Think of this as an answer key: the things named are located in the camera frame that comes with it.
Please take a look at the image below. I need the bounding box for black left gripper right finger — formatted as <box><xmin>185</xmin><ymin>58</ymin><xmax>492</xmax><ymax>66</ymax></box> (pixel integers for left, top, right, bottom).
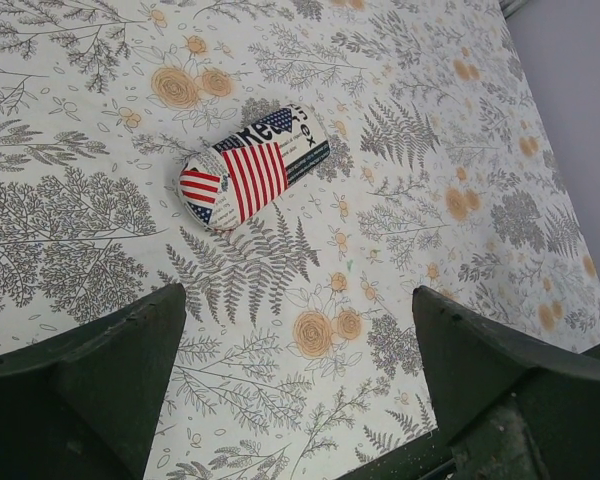
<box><xmin>412</xmin><ymin>286</ymin><xmax>600</xmax><ymax>479</ymax></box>

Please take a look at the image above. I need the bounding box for right aluminium frame post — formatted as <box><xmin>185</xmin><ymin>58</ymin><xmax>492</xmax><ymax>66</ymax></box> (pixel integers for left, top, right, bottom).
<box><xmin>499</xmin><ymin>0</ymin><xmax>528</xmax><ymax>18</ymax></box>

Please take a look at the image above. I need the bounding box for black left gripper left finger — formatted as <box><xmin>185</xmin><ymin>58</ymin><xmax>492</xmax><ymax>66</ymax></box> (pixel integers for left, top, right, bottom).
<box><xmin>0</xmin><ymin>284</ymin><xmax>186</xmax><ymax>479</ymax></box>

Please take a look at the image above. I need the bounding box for floral pattern table mat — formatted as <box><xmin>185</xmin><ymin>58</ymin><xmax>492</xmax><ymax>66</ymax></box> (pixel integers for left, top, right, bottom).
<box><xmin>0</xmin><ymin>1</ymin><xmax>600</xmax><ymax>479</ymax></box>

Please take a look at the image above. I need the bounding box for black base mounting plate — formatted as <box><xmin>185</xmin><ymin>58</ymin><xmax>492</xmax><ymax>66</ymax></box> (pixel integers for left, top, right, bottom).
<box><xmin>374</xmin><ymin>344</ymin><xmax>600</xmax><ymax>480</ymax></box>

